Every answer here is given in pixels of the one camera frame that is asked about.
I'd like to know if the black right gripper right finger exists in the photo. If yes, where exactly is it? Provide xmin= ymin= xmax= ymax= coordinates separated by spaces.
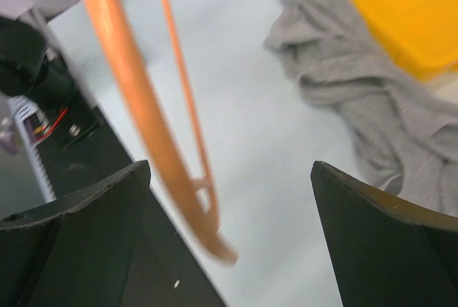
xmin=311 ymin=161 xmax=457 ymax=306

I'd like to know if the orange wire hanger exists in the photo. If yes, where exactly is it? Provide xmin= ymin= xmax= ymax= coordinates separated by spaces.
xmin=83 ymin=0 xmax=238 ymax=265

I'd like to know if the grey tank top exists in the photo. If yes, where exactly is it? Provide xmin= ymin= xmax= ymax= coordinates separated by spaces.
xmin=265 ymin=0 xmax=457 ymax=216

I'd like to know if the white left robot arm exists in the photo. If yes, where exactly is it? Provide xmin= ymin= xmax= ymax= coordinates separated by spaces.
xmin=1 ymin=16 xmax=77 ymax=111

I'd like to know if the white slotted cable duct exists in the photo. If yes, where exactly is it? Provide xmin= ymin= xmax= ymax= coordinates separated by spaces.
xmin=6 ymin=96 xmax=56 ymax=203

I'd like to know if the yellow plastic tray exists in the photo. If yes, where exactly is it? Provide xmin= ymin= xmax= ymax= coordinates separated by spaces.
xmin=352 ymin=0 xmax=457 ymax=82

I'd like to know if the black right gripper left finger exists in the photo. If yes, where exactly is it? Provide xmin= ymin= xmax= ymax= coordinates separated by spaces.
xmin=1 ymin=160 xmax=150 ymax=306

